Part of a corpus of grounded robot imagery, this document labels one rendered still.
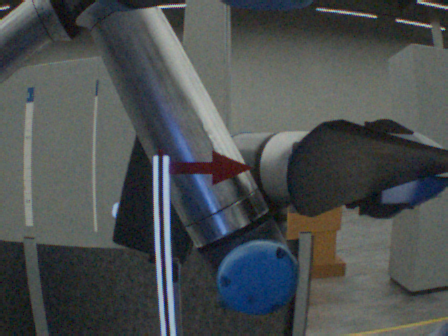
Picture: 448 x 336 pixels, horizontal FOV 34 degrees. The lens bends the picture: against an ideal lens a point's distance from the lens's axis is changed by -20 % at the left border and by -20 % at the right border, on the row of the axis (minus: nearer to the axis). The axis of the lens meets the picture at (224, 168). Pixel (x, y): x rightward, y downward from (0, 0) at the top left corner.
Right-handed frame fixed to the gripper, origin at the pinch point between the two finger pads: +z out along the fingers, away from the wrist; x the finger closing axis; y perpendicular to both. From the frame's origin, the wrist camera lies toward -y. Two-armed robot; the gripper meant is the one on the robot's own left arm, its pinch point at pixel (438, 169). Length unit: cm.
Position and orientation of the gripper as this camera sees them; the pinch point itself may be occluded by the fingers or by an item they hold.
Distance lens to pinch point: 73.0
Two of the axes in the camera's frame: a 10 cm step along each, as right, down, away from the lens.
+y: 7.7, 1.0, 6.3
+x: -0.9, 9.9, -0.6
